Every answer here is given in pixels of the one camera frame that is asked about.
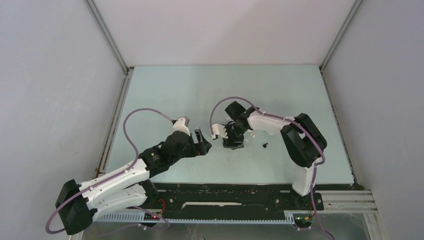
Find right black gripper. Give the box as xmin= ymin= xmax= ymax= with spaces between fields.
xmin=221 ymin=123 xmax=248 ymax=150

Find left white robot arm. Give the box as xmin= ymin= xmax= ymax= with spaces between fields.
xmin=55 ymin=129 xmax=212 ymax=235

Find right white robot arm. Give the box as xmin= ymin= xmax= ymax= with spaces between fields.
xmin=212 ymin=101 xmax=328 ymax=209

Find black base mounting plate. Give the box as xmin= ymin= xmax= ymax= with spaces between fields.
xmin=127 ymin=182 xmax=324 ymax=222

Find aluminium extrusion base right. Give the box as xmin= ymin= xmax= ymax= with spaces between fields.
xmin=318 ymin=190 xmax=378 ymax=214

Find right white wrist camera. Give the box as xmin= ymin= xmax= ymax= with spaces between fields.
xmin=210 ymin=123 xmax=228 ymax=140

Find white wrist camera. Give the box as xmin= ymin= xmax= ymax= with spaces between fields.
xmin=210 ymin=123 xmax=228 ymax=140
xmin=172 ymin=116 xmax=191 ymax=136

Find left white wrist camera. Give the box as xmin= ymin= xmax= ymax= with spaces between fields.
xmin=172 ymin=116 xmax=191 ymax=136

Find left aluminium frame post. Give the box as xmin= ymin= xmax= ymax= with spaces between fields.
xmin=83 ymin=0 xmax=129 ymax=75

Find aluminium frame post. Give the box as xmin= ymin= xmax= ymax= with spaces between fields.
xmin=319 ymin=0 xmax=364 ymax=74
xmin=83 ymin=0 xmax=129 ymax=75

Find white cable duct rail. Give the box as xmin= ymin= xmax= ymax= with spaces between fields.
xmin=95 ymin=211 xmax=295 ymax=225

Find right aluminium frame post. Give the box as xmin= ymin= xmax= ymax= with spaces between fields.
xmin=319 ymin=0 xmax=364 ymax=74

